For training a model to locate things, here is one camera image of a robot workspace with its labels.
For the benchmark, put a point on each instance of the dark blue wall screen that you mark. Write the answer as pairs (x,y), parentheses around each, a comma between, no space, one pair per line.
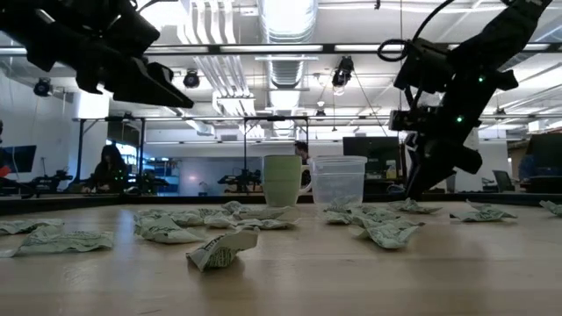
(19,158)

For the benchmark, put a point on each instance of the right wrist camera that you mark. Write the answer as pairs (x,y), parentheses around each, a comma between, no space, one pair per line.
(423,66)

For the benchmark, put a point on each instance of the green ceramic mug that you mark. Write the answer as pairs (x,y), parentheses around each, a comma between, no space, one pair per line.
(281,180)

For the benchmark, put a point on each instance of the clear plastic container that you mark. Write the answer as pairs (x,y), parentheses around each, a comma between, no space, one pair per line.
(338,175)

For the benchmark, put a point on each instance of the black background station frame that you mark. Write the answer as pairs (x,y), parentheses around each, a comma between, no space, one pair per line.
(276,118)
(81,153)

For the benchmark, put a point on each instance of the black table frame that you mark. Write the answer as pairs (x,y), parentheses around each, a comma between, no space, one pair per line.
(88,203)

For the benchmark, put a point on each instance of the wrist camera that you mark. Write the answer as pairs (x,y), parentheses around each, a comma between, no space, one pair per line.
(134,28)
(423,66)

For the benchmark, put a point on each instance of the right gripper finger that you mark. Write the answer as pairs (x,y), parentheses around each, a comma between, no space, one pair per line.
(434,171)
(417,167)

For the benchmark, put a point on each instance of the person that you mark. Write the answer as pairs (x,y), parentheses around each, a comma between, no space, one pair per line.
(107,169)
(302,149)

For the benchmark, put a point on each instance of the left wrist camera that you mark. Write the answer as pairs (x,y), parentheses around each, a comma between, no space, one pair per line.
(134,28)

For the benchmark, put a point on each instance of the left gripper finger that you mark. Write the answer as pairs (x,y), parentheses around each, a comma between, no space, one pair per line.
(131,88)
(158,90)

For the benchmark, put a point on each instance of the black ceiling spotlight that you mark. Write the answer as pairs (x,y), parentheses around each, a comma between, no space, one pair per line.
(43,88)
(342,72)
(191,80)

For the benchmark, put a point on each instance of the black computer monitor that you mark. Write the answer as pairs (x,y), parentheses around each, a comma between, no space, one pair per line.
(369,153)
(549,153)

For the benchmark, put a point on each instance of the grey office chair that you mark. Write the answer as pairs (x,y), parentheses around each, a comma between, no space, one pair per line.
(502,180)

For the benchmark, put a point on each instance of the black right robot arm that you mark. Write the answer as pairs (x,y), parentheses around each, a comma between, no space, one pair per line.
(496,39)

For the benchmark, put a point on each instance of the silver ceiling air duct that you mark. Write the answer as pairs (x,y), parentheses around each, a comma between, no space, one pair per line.
(287,26)

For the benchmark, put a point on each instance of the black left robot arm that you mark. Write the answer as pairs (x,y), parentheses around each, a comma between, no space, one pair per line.
(11,15)

